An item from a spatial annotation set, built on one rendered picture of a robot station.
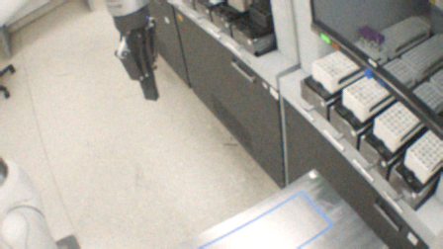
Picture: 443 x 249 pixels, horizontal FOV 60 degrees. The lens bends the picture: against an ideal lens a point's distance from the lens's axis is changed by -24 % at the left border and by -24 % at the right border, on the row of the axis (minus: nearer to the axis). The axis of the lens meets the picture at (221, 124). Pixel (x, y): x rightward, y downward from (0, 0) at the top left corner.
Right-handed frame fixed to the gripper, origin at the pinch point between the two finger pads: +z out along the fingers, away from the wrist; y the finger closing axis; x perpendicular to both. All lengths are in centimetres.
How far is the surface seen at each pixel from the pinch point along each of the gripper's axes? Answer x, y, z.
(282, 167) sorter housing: 3, -57, 88
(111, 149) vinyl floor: -95, -64, 115
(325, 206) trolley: 36.6, -3.9, 32.6
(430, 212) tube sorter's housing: 69, -13, 41
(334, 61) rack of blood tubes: 26, -55, 29
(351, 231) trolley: 46, 2, 33
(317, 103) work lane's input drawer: 23, -43, 37
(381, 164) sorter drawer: 49, -24, 36
